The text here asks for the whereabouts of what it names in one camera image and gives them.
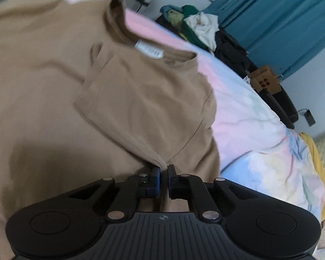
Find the pastel tie-dye bed blanket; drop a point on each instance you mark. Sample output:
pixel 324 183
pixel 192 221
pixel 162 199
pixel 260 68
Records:
pixel 249 119

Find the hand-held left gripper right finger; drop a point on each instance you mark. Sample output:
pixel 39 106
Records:
pixel 171 181

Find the white garment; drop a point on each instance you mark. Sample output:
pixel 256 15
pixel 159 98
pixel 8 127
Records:
pixel 204 28

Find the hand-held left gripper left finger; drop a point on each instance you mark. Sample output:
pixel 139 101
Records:
pixel 157 182

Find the black garment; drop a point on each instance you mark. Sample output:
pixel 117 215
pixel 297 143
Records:
pixel 230 52

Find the yellow-green garment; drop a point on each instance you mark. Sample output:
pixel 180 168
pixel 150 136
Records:
pixel 173 16

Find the brown paper bag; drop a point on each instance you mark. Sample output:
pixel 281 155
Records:
pixel 265 81

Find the blue curtain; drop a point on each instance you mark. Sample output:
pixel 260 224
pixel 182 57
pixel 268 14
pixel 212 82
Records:
pixel 273 19

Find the black sofa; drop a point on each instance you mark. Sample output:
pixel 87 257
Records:
pixel 279 105

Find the yellow plush toy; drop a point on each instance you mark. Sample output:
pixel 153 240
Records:
pixel 318 157

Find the tan printed t-shirt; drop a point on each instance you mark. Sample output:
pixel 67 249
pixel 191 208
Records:
pixel 70 100

